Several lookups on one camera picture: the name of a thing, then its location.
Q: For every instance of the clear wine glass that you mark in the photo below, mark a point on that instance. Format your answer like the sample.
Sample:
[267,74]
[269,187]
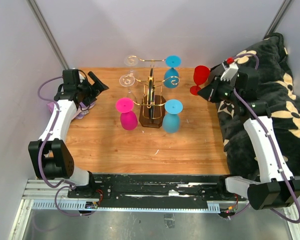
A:
[132,61]
[127,81]

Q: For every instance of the black floral blanket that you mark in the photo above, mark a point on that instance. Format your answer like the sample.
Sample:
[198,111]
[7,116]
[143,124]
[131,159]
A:
[275,86]

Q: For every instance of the left aluminium frame post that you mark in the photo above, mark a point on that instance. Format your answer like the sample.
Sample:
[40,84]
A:
[47,32]

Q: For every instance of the gold wire wine glass rack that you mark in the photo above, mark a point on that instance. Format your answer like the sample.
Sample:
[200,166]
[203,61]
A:
[152,110]

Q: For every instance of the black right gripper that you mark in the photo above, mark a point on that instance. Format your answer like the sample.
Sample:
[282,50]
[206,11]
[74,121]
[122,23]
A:
[209,92]

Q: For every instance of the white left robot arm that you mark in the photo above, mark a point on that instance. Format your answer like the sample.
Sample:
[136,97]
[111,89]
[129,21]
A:
[50,156]

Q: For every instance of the right aluminium frame post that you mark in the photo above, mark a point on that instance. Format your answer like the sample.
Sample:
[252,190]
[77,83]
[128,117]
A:
[278,23]

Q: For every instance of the red wine glass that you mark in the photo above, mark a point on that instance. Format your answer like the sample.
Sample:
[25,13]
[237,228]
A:
[200,76]

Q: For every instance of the blue wine glass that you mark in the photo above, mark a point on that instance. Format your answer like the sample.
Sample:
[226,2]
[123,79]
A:
[171,77]
[171,121]

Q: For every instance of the pink wine glass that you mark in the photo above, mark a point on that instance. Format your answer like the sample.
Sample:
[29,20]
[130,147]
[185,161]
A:
[128,118]

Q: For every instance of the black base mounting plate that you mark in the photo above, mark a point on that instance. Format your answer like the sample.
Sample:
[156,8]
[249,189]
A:
[151,192]

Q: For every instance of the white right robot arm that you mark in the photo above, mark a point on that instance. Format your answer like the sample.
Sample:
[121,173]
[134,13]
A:
[277,186]

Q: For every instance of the front clear wine glass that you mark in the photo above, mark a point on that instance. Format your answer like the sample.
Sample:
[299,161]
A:
[127,81]

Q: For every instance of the rear clear wine glass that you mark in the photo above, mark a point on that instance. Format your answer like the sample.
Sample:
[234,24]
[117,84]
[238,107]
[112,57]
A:
[132,61]

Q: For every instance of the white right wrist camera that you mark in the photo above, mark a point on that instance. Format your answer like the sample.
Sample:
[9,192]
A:
[230,69]

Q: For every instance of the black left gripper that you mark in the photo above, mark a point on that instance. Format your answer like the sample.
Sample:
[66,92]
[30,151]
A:
[98,87]

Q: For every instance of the purple cloth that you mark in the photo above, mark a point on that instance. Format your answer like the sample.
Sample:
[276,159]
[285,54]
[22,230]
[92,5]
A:
[81,112]

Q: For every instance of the aluminium frame post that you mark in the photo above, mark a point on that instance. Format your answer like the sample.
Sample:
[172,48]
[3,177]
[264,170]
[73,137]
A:
[47,32]
[278,23]

